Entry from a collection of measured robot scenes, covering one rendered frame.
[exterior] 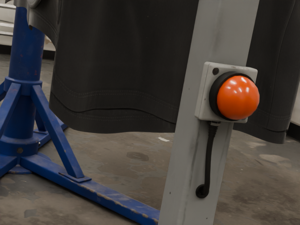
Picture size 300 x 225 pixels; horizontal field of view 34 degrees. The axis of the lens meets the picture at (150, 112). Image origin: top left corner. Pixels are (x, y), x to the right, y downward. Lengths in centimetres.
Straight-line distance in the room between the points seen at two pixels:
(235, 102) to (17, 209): 137
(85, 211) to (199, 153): 132
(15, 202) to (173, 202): 132
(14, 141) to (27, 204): 37
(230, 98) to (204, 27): 7
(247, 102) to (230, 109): 2
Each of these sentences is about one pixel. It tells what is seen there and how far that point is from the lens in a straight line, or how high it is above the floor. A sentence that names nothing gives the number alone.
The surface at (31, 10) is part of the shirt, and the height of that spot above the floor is 68.
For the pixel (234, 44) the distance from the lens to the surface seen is 44.
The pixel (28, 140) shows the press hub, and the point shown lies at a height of 11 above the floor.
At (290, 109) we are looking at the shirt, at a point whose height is 59.
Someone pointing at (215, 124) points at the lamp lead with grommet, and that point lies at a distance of 43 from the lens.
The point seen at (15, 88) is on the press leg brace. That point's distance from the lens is 199.
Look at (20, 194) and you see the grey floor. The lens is 183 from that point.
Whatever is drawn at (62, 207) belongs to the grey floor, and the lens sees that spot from 176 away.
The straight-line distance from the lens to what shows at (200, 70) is 44.
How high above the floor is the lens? 71
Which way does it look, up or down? 12 degrees down
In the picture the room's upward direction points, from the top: 10 degrees clockwise
